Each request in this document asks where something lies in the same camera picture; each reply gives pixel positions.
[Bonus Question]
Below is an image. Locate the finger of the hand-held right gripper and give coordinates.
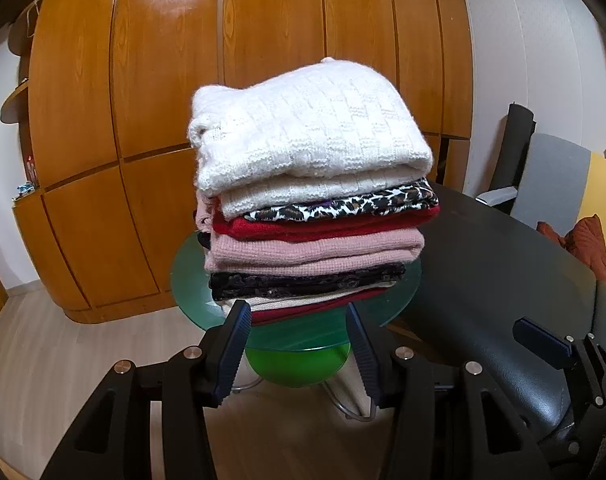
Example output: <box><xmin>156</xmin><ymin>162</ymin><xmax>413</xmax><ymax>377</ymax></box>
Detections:
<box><xmin>570</xmin><ymin>332</ymin><xmax>606</xmax><ymax>406</ymax></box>
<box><xmin>513</xmin><ymin>316</ymin><xmax>576</xmax><ymax>371</ymax></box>

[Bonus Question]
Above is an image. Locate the rust quilted jacket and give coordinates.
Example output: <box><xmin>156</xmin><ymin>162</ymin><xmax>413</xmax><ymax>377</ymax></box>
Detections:
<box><xmin>535</xmin><ymin>214</ymin><xmax>606</xmax><ymax>296</ymax></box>

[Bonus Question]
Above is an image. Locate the wooden wardrobe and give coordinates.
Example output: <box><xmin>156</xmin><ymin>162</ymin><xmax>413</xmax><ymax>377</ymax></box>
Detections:
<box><xmin>0</xmin><ymin>0</ymin><xmax>476</xmax><ymax>323</ymax></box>

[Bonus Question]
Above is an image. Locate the stack of folded clothes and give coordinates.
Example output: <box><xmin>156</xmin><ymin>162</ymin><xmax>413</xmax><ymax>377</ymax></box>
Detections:
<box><xmin>195</xmin><ymin>180</ymin><xmax>441</xmax><ymax>326</ymax></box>

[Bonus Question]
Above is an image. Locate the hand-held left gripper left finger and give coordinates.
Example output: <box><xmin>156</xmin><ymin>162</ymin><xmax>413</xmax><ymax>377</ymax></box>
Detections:
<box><xmin>40</xmin><ymin>300</ymin><xmax>254</xmax><ymax>480</ymax></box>

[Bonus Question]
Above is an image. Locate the grey yellow blue chair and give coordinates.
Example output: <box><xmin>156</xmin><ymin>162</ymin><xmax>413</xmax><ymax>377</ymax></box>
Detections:
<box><xmin>475</xmin><ymin>104</ymin><xmax>606</xmax><ymax>241</ymax></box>

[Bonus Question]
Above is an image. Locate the white knit sweater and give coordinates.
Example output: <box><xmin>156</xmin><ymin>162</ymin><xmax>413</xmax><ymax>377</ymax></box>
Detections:
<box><xmin>187</xmin><ymin>57</ymin><xmax>434</xmax><ymax>220</ymax></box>

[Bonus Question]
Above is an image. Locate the small colourful ornament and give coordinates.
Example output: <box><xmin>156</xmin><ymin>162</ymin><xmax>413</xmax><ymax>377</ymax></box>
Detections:
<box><xmin>15</xmin><ymin>157</ymin><xmax>38</xmax><ymax>196</ymax></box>

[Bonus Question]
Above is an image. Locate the green glass table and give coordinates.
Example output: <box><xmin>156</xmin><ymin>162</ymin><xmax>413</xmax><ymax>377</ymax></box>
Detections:
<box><xmin>170</xmin><ymin>232</ymin><xmax>424</xmax><ymax>418</ymax></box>

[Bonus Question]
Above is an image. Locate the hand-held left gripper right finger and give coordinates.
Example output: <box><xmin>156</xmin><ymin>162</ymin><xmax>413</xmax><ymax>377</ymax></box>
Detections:
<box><xmin>345</xmin><ymin>302</ymin><xmax>554</xmax><ymax>480</ymax></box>

